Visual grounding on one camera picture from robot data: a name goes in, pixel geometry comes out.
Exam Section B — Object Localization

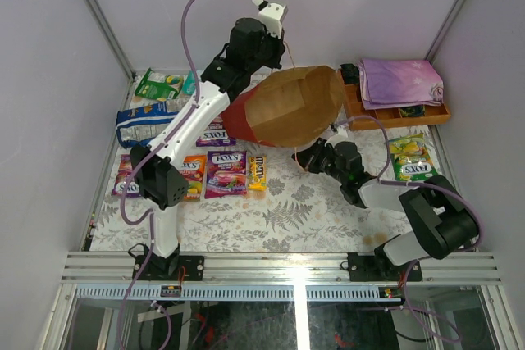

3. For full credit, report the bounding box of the blue grey cable duct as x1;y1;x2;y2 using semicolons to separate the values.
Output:
77;284;401;302

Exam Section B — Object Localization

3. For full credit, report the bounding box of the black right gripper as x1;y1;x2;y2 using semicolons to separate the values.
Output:
292;138;347;184

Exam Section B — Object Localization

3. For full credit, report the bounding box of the purple Fox's candy bag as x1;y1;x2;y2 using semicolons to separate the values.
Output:
111;154;140;198

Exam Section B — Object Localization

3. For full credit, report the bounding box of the red Fox's candy bag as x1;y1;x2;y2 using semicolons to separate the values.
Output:
204;151;247;199

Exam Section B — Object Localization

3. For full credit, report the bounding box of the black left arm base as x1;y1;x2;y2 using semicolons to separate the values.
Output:
127;243;205;283

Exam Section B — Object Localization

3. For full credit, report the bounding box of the red brown paper bag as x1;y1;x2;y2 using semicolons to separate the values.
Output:
221;65;344;148

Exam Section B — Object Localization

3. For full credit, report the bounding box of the dark packet in tray corner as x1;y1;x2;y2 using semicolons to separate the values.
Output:
340;63;360;85

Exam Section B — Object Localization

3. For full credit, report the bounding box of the orange Fox's candy bag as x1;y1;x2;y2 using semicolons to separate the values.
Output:
180;155;206;201

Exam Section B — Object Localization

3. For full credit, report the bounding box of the aluminium front rail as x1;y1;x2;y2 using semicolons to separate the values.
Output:
61;252;502;286

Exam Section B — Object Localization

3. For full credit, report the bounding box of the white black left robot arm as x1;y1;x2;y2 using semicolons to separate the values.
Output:
130;18;285;280

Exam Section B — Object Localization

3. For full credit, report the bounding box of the blue white snack packet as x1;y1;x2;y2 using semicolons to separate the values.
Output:
116;97;192;149

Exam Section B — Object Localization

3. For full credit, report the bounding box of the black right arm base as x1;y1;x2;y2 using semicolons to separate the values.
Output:
346;246;422;284

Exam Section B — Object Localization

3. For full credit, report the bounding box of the teal green snack packet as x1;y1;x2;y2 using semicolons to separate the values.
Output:
181;71;200;96

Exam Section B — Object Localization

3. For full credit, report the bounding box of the dark green gold packet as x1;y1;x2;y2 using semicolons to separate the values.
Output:
399;105;426;118

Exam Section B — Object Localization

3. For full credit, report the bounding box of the yellow snack packet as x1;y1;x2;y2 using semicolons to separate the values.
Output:
248;155;267;191

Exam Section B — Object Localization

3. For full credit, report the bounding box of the purple princess print cloth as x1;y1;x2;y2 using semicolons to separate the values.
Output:
358;59;444;110

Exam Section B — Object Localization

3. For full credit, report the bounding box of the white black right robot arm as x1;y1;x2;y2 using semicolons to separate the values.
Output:
292;138;482;280

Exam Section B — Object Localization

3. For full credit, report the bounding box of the green Fox's candy bag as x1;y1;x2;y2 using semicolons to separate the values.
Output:
134;68;184;102

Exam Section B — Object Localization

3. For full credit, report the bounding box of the orange wooden compartment tray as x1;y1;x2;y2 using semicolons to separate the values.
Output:
340;73;451;131

